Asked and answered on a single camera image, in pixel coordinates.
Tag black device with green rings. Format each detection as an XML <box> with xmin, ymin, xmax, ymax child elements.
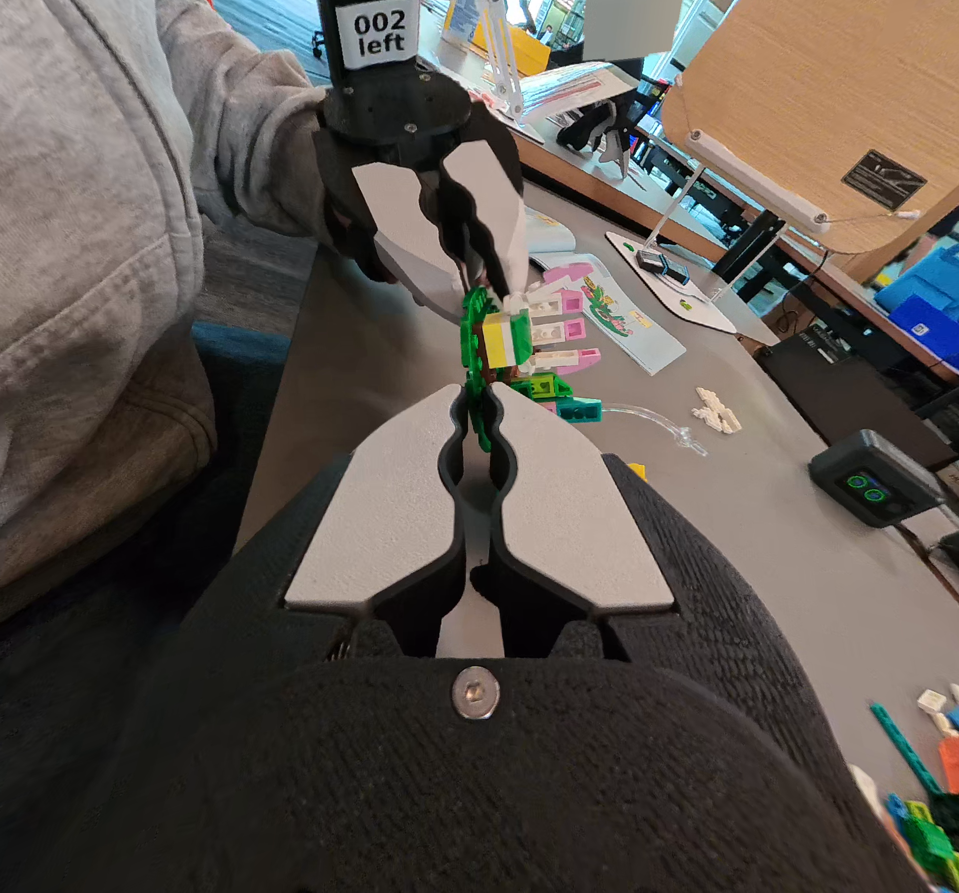
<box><xmin>808</xmin><ymin>429</ymin><xmax>947</xmax><ymax>530</ymax></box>

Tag wooden chair shell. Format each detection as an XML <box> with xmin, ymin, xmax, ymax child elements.
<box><xmin>659</xmin><ymin>0</ymin><xmax>959</xmax><ymax>259</ymax></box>

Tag clear plastic tube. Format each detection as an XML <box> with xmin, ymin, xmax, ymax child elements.
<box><xmin>599</xmin><ymin>402</ymin><xmax>710</xmax><ymax>458</ymax></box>

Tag white bar desk lamp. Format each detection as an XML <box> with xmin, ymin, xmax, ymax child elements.
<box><xmin>604</xmin><ymin>130</ymin><xmax>831</xmax><ymax>337</ymax></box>

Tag person's grey hoodie torso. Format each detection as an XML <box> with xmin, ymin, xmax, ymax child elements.
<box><xmin>0</xmin><ymin>0</ymin><xmax>218</xmax><ymax>620</ymax></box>

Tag lego instruction booklet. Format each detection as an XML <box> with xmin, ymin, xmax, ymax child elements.
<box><xmin>533</xmin><ymin>252</ymin><xmax>687</xmax><ymax>377</ymax></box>

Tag pile of colourful lego pieces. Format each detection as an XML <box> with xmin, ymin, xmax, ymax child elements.
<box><xmin>847</xmin><ymin>683</ymin><xmax>959</xmax><ymax>893</ymax></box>

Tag white lego pieces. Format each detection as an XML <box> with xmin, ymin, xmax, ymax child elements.
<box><xmin>691</xmin><ymin>386</ymin><xmax>743</xmax><ymax>436</ymax></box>

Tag green flower lego model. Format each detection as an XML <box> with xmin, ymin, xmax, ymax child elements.
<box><xmin>459</xmin><ymin>275</ymin><xmax>603</xmax><ymax>453</ymax></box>

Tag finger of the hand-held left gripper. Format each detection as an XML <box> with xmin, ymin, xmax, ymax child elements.
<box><xmin>438</xmin><ymin>140</ymin><xmax>530</xmax><ymax>299</ymax></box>
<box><xmin>352</xmin><ymin>162</ymin><xmax>466</xmax><ymax>323</ymax></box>

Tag black tool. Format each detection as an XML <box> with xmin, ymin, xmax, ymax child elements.
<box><xmin>556</xmin><ymin>100</ymin><xmax>639</xmax><ymax>180</ymax></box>

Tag yellow box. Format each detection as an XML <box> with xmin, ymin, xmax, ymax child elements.
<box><xmin>468</xmin><ymin>22</ymin><xmax>553</xmax><ymax>79</ymax></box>

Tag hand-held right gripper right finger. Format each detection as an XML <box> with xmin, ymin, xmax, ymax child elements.
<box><xmin>485</xmin><ymin>382</ymin><xmax>677</xmax><ymax>656</ymax></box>

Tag blue storage bins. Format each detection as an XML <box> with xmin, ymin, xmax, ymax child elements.
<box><xmin>873</xmin><ymin>243</ymin><xmax>959</xmax><ymax>379</ymax></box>

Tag person's dark pants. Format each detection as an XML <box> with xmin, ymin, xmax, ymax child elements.
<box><xmin>0</xmin><ymin>451</ymin><xmax>256</xmax><ymax>893</ymax></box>

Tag white bottle blue label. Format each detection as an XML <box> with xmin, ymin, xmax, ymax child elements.
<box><xmin>442</xmin><ymin>0</ymin><xmax>489</xmax><ymax>51</ymax></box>

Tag person's left forearm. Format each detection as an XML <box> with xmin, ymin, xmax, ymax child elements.
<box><xmin>153</xmin><ymin>0</ymin><xmax>334</xmax><ymax>246</ymax></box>

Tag open magazine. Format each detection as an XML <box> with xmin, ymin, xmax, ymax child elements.
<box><xmin>517</xmin><ymin>61</ymin><xmax>639</xmax><ymax>126</ymax></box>

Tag small black blue box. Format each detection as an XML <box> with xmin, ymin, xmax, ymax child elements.
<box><xmin>634</xmin><ymin>249</ymin><xmax>692</xmax><ymax>288</ymax></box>

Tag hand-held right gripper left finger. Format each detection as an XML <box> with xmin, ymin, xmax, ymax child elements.
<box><xmin>283</xmin><ymin>384</ymin><xmax>469</xmax><ymax>656</ymax></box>

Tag white jointed desk lamp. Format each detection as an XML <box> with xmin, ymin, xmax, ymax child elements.
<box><xmin>453</xmin><ymin>0</ymin><xmax>548</xmax><ymax>146</ymax></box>

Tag person's left hand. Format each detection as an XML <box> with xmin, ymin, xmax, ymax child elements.
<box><xmin>324</xmin><ymin>181</ymin><xmax>403</xmax><ymax>283</ymax></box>

